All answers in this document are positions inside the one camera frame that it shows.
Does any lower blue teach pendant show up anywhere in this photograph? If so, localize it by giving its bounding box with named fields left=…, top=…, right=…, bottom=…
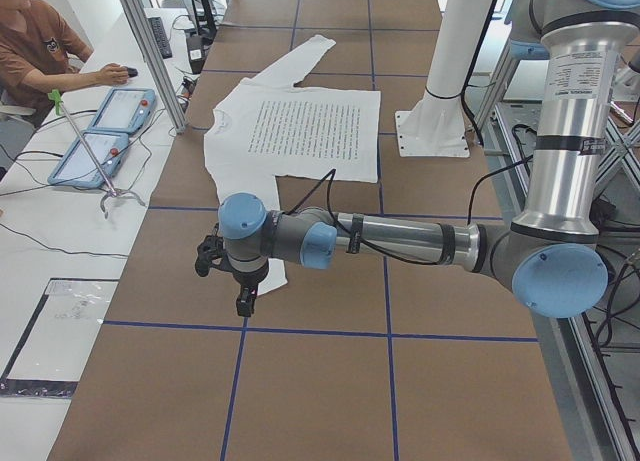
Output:
left=48, top=131, right=129, bottom=189

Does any white camera mast base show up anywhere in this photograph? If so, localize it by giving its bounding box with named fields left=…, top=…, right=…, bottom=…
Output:
left=395, top=0, right=496, bottom=158

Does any aluminium frame post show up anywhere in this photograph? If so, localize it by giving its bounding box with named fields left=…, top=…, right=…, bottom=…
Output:
left=120, top=0, right=186, bottom=134

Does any upper blue teach pendant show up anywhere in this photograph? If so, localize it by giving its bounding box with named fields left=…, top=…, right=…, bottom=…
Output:
left=88, top=88, right=156, bottom=135

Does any black computer keyboard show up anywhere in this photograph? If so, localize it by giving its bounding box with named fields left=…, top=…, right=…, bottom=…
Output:
left=148, top=17, right=173, bottom=59

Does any seated person in brown shirt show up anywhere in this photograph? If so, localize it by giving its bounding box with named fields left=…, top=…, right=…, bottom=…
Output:
left=1, top=0, right=129, bottom=126

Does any clear plastic sheet black border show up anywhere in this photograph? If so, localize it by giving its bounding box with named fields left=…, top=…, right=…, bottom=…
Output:
left=1, top=278, right=118, bottom=399

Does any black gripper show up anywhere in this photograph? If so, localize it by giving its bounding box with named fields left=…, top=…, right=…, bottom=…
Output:
left=226, top=254, right=269, bottom=316

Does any blue teach pendant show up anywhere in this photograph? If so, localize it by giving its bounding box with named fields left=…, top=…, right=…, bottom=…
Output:
left=48, top=131, right=129, bottom=189
left=88, top=88, right=156, bottom=135

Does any metal rod stand green tip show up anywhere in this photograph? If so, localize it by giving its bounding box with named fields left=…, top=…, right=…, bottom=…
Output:
left=48, top=89, right=145, bottom=219

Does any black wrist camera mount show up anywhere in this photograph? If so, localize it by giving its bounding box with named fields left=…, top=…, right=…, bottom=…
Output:
left=194, top=223, right=226, bottom=277

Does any white long-sleeve printed shirt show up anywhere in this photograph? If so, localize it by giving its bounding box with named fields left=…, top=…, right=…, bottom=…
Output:
left=202, top=34, right=382, bottom=297

